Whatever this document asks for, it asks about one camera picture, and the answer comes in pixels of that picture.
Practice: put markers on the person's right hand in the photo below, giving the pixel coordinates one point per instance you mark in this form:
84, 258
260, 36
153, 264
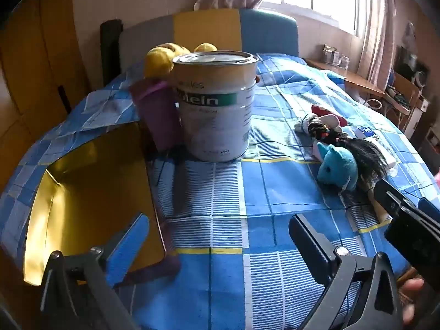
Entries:
412, 299

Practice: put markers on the white tin can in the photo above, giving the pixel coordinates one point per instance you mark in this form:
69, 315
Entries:
213, 127

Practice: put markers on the yellow plush toy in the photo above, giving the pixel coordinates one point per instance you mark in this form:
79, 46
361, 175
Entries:
158, 60

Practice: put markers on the clear plastic bag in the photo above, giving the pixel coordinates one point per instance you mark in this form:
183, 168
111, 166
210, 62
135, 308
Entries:
392, 166

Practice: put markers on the blue plaid bedsheet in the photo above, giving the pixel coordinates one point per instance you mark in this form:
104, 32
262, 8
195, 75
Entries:
275, 185

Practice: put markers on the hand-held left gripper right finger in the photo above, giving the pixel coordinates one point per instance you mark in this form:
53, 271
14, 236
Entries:
309, 244

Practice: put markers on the wooden wardrobe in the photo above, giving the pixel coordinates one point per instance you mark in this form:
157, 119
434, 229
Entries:
41, 58

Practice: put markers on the purple plastic cup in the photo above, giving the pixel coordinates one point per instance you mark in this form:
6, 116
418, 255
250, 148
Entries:
158, 117

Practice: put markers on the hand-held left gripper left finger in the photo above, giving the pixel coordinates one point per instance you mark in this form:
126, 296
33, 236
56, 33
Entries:
127, 251

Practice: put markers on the grey yellow blue headboard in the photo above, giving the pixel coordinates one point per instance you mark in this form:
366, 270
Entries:
206, 31

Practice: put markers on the glass jars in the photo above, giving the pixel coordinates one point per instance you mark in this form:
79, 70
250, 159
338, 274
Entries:
335, 56

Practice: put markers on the purple box with gold lining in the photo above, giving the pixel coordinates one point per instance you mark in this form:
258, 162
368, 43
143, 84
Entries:
92, 185

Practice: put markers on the red and white sock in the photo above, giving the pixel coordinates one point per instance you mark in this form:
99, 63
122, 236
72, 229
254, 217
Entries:
321, 110

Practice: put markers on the black-haired doll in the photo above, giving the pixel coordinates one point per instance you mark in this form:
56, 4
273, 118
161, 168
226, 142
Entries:
367, 158

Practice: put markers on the wooden chair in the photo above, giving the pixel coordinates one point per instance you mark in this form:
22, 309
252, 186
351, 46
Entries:
407, 96

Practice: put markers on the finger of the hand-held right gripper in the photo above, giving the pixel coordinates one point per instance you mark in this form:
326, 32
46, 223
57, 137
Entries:
429, 209
392, 196

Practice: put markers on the blue plush toy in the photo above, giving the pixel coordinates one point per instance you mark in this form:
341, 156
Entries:
335, 166

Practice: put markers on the wooden desk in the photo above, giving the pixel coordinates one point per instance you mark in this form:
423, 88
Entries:
361, 80

